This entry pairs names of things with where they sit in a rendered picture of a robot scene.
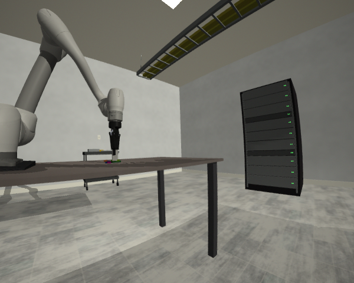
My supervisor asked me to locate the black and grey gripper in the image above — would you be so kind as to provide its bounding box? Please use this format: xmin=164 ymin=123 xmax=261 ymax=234
xmin=109 ymin=121 xmax=122 ymax=161

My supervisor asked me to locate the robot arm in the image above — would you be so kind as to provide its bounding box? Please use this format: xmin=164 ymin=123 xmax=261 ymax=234
xmin=0 ymin=8 xmax=124 ymax=166

